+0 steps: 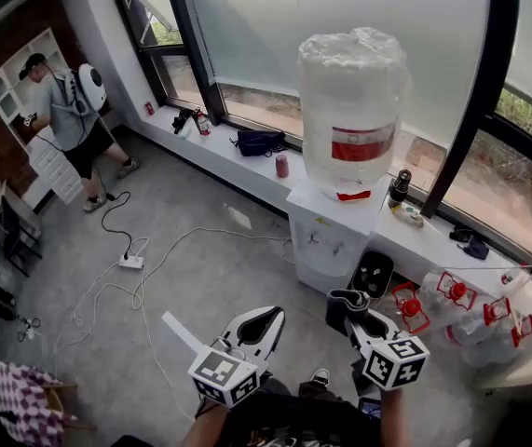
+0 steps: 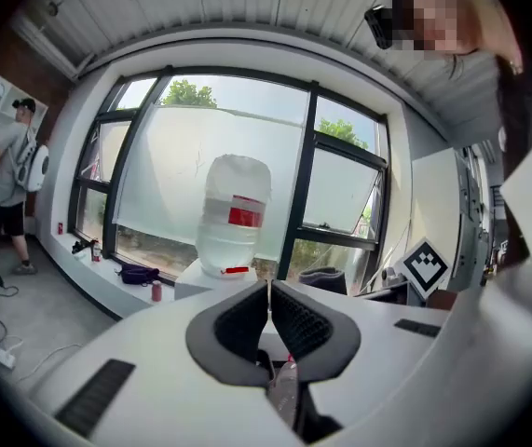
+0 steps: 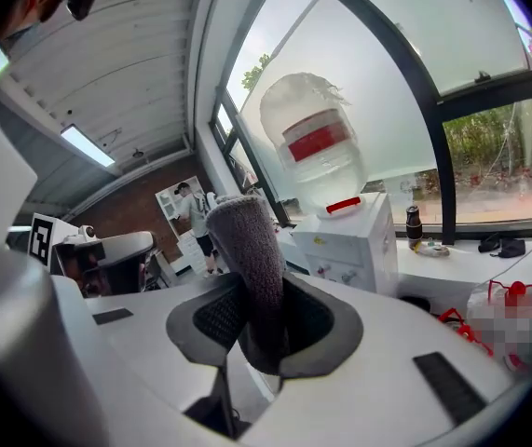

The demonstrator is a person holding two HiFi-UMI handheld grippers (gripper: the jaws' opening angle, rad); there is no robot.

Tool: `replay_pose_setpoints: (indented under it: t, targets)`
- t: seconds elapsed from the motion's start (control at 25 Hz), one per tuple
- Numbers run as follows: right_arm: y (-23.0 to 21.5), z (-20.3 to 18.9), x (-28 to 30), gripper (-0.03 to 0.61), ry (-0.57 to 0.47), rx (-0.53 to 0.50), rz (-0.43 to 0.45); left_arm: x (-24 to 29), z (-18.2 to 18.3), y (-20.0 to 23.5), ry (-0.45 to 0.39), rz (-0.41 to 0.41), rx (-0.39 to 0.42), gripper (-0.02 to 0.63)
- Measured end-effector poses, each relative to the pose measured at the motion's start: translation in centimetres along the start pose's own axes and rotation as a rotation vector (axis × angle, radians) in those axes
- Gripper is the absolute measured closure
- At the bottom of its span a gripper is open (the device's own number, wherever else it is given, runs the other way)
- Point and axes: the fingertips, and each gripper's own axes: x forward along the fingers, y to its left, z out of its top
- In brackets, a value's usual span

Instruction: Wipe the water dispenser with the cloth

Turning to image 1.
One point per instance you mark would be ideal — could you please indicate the black bag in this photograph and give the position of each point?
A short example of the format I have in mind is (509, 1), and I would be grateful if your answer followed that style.
(258, 142)

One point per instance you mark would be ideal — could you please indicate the red white spray bottle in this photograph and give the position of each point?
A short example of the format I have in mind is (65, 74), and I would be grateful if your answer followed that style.
(202, 123)

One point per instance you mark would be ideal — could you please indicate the small red can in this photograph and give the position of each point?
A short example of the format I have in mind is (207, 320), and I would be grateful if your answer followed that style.
(282, 166)
(149, 109)

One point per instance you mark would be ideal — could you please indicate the person's black clothing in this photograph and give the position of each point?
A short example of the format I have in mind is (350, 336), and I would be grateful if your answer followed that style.
(293, 417)

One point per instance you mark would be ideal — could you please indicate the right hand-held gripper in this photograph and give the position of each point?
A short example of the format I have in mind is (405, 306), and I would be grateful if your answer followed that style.
(393, 363)

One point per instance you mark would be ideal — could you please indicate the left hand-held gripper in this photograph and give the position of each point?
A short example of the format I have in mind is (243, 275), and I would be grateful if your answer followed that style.
(221, 373)

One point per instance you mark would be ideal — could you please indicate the person's left forearm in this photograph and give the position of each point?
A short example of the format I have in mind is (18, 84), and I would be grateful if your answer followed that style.
(209, 424)

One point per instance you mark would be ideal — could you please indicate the black thermos bottle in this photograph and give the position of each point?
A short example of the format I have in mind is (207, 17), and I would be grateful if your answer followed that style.
(399, 189)

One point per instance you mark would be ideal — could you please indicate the black chair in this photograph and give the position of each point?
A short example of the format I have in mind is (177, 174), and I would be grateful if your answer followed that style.
(21, 240)

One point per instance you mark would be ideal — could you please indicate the black cloth bundle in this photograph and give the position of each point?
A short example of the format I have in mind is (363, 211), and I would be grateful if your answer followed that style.
(473, 247)

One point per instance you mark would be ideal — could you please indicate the wooden chair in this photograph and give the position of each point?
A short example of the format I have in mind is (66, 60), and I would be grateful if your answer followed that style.
(58, 401)

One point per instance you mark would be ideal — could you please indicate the large clear water jug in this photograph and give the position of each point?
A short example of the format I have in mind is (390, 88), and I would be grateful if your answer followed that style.
(349, 110)

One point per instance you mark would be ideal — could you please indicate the black trash bin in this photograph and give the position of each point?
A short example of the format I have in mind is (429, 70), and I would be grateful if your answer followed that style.
(372, 273)

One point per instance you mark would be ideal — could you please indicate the purple checkered cloth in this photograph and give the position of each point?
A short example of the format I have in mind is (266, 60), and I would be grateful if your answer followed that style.
(23, 403)

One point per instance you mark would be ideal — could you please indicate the black window frame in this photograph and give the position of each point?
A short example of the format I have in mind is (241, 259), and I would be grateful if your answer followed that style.
(498, 63)

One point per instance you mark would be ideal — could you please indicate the black tool on sill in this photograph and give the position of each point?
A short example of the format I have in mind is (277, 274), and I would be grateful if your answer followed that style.
(181, 120)

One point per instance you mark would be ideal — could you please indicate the person's right forearm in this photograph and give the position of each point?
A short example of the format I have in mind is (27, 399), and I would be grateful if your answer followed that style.
(393, 419)

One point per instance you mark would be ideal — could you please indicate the white power strip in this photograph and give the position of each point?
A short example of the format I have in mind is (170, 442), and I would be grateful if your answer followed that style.
(131, 262)

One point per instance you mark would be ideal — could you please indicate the white water dispenser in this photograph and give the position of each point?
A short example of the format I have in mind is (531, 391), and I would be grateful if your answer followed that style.
(328, 231)

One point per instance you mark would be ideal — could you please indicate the person's black white shoe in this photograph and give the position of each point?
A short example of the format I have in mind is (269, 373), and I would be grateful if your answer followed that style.
(321, 376)

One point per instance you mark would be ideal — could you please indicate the small bottle with red label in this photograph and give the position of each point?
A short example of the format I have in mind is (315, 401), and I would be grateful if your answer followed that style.
(512, 277)

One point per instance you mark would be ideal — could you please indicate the clear plastic bag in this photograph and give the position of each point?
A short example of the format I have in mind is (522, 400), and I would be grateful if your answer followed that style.
(410, 215)

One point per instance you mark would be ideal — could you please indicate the white hutch cabinet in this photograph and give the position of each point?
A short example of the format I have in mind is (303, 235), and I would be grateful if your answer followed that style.
(51, 166)

